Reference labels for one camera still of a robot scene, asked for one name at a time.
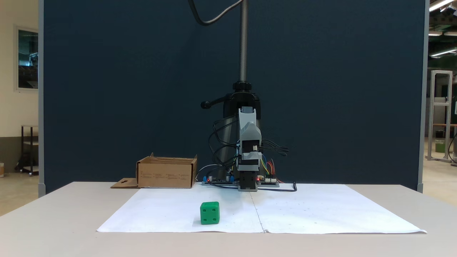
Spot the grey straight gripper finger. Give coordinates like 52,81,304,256
240,121,262,142

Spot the green die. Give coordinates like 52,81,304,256
200,202,220,225

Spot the blue circuit board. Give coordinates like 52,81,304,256
202,174,239,186

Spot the brown cardboard box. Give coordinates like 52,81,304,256
111,153,198,189

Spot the white paper sheet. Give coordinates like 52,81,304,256
250,184,427,234
96,187,265,233

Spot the dark blue partition panel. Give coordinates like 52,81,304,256
39,0,429,195

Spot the dark shelf cart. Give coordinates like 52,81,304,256
15,125,39,176

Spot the black servo wire loop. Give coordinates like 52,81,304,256
260,138,290,157
209,116,239,168

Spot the circuit board with coloured wires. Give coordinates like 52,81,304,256
257,174,280,187

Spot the black power cable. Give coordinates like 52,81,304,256
258,181,297,192

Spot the metal camera stand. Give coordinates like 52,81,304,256
200,0,263,179

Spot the grey camera cable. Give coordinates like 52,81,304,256
188,0,244,26

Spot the aluminium profile frame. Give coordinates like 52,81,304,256
427,70,454,163

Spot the framed wall window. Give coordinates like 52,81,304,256
14,25,39,92

